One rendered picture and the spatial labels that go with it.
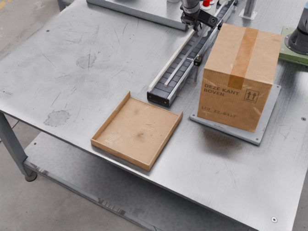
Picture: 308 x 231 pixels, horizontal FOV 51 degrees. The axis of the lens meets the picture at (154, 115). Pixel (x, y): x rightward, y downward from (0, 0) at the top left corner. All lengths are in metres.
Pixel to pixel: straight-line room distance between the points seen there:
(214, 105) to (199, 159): 0.22
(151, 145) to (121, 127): 0.15
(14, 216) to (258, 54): 1.67
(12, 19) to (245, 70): 2.95
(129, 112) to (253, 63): 0.54
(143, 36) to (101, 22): 0.28
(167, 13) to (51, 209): 1.36
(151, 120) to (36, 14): 2.61
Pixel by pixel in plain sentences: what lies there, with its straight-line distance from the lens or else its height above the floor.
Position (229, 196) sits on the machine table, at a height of 0.83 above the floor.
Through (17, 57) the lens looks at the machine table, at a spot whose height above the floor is 0.83.
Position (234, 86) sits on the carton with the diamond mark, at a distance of 1.19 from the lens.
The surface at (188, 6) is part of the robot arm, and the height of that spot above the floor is 1.14.
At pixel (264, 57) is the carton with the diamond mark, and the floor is 1.12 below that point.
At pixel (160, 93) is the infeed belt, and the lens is 1.40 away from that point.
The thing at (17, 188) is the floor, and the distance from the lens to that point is 2.30.
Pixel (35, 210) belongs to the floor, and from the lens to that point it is 2.19.
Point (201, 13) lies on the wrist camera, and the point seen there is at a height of 1.08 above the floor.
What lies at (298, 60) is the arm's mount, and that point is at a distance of 1.75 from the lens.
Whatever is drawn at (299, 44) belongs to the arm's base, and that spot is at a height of 0.90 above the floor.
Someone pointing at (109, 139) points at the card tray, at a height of 0.83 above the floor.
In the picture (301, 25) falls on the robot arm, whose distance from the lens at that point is 1.74.
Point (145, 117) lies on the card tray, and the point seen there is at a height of 0.83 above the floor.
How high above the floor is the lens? 1.88
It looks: 49 degrees down
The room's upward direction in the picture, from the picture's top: straight up
